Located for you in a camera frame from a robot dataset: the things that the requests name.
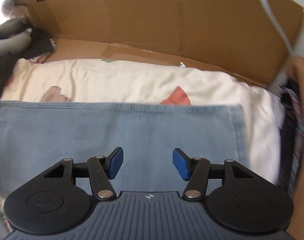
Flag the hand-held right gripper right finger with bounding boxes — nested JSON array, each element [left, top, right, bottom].
[[173, 148, 255, 201]]

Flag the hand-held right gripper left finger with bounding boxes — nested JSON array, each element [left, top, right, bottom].
[[42, 147, 124, 201]]

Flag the light blue jeans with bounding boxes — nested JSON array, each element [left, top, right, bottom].
[[0, 101, 250, 200]]

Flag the grey neck pillow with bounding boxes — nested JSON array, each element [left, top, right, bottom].
[[0, 17, 32, 60]]

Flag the black crumpled cloth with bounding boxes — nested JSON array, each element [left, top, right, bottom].
[[0, 27, 54, 100]]

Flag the bear print bed sheet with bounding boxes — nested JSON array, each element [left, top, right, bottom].
[[1, 59, 286, 185]]

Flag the long cardboard sheet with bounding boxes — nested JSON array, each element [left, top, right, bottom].
[[17, 0, 304, 87]]

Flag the white cable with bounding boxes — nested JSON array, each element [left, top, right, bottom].
[[252, 0, 296, 55]]

